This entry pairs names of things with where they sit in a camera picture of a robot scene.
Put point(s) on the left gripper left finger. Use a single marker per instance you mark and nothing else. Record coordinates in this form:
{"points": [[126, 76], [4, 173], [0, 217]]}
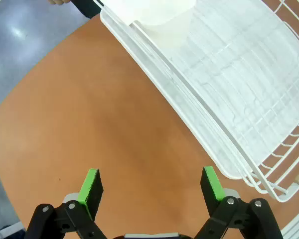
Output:
{"points": [[89, 196]]}

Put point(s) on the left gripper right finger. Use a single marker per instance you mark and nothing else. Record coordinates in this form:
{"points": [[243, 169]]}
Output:
{"points": [[211, 194]]}

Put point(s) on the person's dark sleeved forearm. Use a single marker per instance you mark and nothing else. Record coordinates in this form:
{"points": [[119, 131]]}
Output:
{"points": [[87, 8]]}

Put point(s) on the person's bare hand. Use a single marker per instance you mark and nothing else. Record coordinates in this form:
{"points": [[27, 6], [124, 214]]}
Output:
{"points": [[56, 1]]}

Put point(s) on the white slotted base panel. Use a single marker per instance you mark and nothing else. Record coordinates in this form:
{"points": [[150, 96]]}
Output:
{"points": [[297, 224]]}

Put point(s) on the white plastic drip tray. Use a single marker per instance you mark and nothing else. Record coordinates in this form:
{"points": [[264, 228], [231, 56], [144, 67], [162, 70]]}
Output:
{"points": [[214, 74]]}

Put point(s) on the white plastic container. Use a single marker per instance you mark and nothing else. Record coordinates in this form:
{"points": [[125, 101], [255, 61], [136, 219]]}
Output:
{"points": [[152, 12]]}

